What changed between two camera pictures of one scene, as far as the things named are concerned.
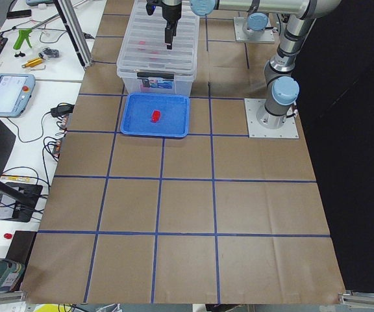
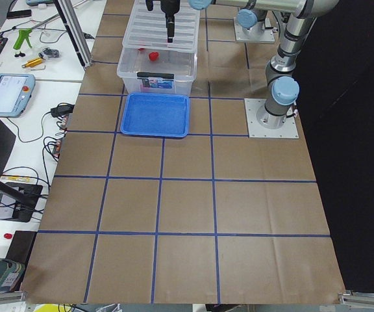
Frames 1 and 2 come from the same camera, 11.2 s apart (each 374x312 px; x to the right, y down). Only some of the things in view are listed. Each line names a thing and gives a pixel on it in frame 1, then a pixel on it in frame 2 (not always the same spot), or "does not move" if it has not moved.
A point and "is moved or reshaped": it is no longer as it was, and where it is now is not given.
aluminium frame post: x=76 y=29 does not move
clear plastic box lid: x=144 y=50 is moved or reshaped
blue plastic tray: x=174 y=120 does not move
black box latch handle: x=156 y=75 does not move
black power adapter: x=62 y=109 does not move
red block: x=156 y=116 -> x=153 y=56
